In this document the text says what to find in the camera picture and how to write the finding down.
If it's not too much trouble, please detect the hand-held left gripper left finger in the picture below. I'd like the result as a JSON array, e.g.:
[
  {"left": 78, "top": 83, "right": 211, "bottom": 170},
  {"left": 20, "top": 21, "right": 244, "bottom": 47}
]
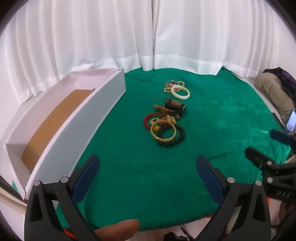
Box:
[{"left": 24, "top": 154, "right": 101, "bottom": 241}]

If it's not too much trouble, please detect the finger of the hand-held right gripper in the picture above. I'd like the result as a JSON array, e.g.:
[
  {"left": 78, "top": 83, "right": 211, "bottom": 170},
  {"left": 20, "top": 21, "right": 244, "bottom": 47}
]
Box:
[
  {"left": 245, "top": 146, "right": 278, "bottom": 170},
  {"left": 270, "top": 129, "right": 296, "bottom": 146}
]

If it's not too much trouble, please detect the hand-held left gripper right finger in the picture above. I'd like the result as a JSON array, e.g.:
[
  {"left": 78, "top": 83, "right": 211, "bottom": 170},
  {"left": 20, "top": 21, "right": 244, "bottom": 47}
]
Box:
[{"left": 195, "top": 155, "right": 271, "bottom": 241}]

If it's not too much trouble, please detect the long white cardboard box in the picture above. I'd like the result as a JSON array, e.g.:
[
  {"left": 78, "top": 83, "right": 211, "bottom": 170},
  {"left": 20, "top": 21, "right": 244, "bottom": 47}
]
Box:
[{"left": 0, "top": 68, "right": 126, "bottom": 201}]

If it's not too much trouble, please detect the black bead bracelet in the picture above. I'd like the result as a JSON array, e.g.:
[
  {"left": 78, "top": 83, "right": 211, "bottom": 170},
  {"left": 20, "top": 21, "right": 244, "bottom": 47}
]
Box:
[{"left": 158, "top": 124, "right": 186, "bottom": 149}]

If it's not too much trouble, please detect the gold bangle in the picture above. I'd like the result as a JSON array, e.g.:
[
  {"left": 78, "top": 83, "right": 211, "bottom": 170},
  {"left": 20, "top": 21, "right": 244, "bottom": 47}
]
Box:
[{"left": 150, "top": 120, "right": 177, "bottom": 141}]

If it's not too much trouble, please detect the red bead bracelet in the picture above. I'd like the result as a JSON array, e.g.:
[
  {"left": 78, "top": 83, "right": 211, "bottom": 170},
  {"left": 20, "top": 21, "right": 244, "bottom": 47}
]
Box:
[{"left": 143, "top": 112, "right": 163, "bottom": 133}]

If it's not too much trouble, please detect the green velvet cloth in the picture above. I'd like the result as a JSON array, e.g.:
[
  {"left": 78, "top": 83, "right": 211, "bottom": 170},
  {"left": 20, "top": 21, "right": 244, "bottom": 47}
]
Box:
[{"left": 55, "top": 67, "right": 291, "bottom": 232}]

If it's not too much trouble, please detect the black wrist watch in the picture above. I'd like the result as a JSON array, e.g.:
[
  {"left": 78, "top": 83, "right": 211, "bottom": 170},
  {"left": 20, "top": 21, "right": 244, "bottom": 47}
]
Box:
[{"left": 165, "top": 97, "right": 186, "bottom": 115}]

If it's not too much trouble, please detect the white jade bangle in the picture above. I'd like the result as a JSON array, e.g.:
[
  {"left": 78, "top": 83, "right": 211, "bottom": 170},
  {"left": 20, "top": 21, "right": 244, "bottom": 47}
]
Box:
[{"left": 171, "top": 85, "right": 190, "bottom": 100}]

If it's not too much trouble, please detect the white curtain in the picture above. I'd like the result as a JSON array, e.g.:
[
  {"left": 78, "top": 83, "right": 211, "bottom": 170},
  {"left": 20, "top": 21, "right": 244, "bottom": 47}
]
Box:
[
  {"left": 0, "top": 0, "right": 155, "bottom": 107},
  {"left": 151, "top": 0, "right": 296, "bottom": 80}
]

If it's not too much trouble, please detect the brown wooden bead bracelet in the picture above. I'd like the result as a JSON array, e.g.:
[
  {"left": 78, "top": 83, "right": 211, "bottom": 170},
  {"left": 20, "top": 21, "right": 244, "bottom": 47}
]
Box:
[{"left": 153, "top": 104, "right": 183, "bottom": 119}]

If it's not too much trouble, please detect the gold chain necklace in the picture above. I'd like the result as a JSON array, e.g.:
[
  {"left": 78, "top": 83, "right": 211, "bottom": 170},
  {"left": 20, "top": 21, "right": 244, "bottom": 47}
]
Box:
[{"left": 164, "top": 80, "right": 185, "bottom": 93}]

